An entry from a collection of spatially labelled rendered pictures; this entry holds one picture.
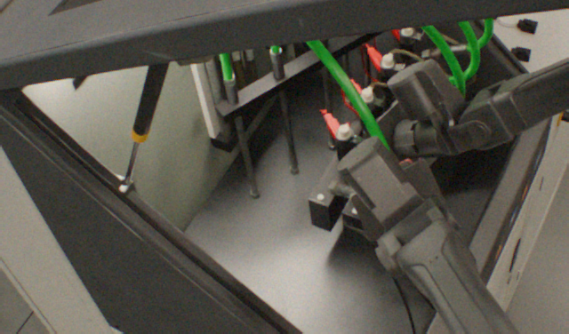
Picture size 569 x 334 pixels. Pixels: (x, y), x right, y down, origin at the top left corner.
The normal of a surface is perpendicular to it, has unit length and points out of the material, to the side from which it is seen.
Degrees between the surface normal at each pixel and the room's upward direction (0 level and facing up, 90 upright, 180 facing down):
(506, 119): 73
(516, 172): 0
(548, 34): 0
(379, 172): 46
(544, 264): 0
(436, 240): 40
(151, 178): 90
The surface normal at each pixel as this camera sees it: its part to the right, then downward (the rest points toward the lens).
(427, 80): -0.50, 0.48
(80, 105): 0.87, 0.33
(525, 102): -0.37, 0.36
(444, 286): -0.61, -0.71
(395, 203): 0.03, 0.20
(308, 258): -0.10, -0.61
